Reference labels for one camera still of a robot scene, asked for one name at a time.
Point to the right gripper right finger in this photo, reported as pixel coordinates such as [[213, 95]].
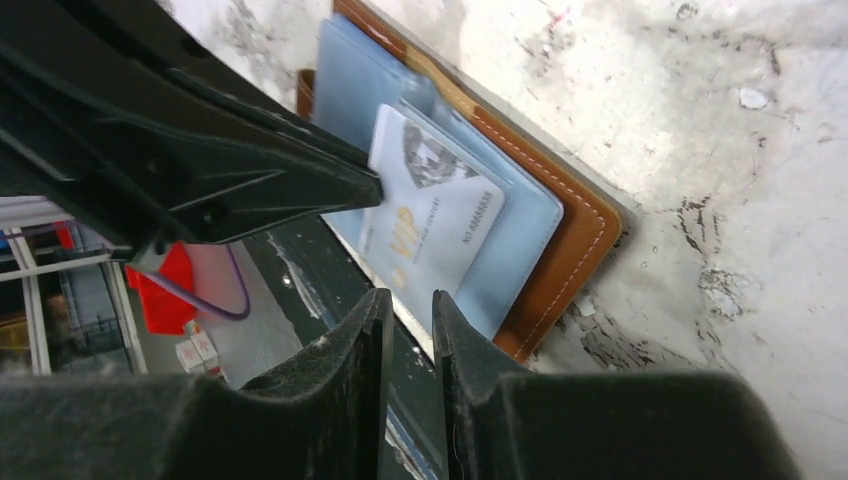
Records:
[[504, 421]]

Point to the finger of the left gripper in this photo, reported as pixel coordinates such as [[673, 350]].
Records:
[[115, 114]]

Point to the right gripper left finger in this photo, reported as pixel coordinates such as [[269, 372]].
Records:
[[321, 414]]

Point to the brown leather card holder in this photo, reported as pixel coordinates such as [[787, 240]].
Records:
[[551, 234]]

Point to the silver VIP card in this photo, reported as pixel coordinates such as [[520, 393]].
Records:
[[439, 206]]

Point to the red background storage bin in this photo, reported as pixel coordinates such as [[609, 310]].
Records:
[[163, 312]]

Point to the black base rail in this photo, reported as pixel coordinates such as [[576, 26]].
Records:
[[316, 282]]

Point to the white metal shelf frame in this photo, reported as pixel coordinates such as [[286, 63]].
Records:
[[65, 306]]

